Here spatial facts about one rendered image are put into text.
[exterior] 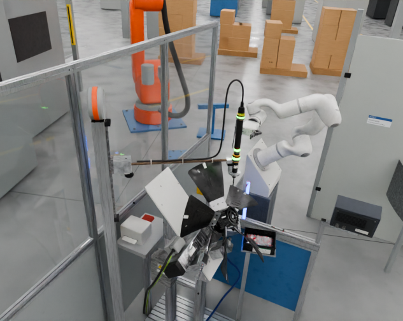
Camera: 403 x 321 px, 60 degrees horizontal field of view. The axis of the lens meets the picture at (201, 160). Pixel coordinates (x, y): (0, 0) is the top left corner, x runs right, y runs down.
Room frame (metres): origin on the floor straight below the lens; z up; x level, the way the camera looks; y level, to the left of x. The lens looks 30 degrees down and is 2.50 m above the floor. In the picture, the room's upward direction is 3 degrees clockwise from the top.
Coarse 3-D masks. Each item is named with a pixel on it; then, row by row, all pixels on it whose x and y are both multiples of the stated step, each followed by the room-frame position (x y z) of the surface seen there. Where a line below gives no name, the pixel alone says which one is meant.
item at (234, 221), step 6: (222, 210) 1.61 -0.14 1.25; (228, 210) 1.59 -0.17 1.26; (234, 210) 1.64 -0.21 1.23; (222, 216) 1.57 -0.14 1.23; (228, 216) 1.56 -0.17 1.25; (234, 216) 1.61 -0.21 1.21; (216, 222) 1.59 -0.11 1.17; (222, 222) 1.56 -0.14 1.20; (228, 222) 1.54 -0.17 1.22; (234, 222) 1.57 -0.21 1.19; (216, 228) 1.57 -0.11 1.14; (222, 228) 1.56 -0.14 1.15; (228, 228) 1.56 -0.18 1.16
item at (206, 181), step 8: (192, 168) 1.76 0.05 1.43; (200, 168) 1.77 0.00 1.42; (208, 168) 1.78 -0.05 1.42; (216, 168) 1.80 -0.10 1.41; (192, 176) 1.73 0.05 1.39; (200, 176) 1.74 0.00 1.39; (208, 176) 1.75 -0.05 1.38; (216, 176) 1.76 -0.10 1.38; (200, 184) 1.71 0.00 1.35; (208, 184) 1.72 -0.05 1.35; (216, 184) 1.73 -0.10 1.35; (208, 192) 1.69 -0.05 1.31; (216, 192) 1.70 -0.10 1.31; (208, 200) 1.67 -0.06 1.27
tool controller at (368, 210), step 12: (336, 204) 1.75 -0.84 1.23; (348, 204) 1.74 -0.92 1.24; (360, 204) 1.74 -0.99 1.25; (372, 204) 1.74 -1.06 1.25; (336, 216) 1.74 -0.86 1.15; (348, 216) 1.70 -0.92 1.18; (360, 216) 1.67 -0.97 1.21; (372, 216) 1.65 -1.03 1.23; (348, 228) 1.72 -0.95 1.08; (360, 228) 1.68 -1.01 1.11; (372, 228) 1.65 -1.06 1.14
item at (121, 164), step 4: (112, 156) 1.59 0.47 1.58; (116, 156) 1.60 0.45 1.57; (120, 156) 1.61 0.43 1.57; (124, 156) 1.61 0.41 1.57; (128, 156) 1.61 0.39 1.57; (112, 160) 1.55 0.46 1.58; (116, 160) 1.56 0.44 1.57; (120, 160) 1.56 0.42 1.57; (124, 160) 1.56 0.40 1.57; (128, 160) 1.56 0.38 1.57; (112, 164) 1.55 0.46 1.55; (116, 164) 1.54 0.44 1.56; (120, 164) 1.55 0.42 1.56; (124, 164) 1.55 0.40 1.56; (128, 164) 1.55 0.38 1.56; (112, 168) 1.55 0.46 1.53; (116, 168) 1.54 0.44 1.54; (120, 168) 1.55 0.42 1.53; (124, 168) 1.55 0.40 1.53; (128, 168) 1.55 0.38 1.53; (112, 172) 1.55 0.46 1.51; (116, 172) 1.54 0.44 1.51; (120, 172) 1.55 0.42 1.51; (124, 172) 1.55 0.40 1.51; (128, 172) 1.55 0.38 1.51
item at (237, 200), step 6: (234, 186) 1.96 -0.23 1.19; (228, 192) 1.88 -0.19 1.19; (234, 192) 1.89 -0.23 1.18; (240, 192) 1.90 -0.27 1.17; (228, 198) 1.82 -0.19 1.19; (234, 198) 1.82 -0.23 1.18; (240, 198) 1.83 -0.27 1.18; (246, 198) 1.86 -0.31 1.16; (252, 198) 1.89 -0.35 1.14; (228, 204) 1.74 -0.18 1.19; (234, 204) 1.75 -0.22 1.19; (240, 204) 1.76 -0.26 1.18; (246, 204) 1.78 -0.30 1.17; (252, 204) 1.81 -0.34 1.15
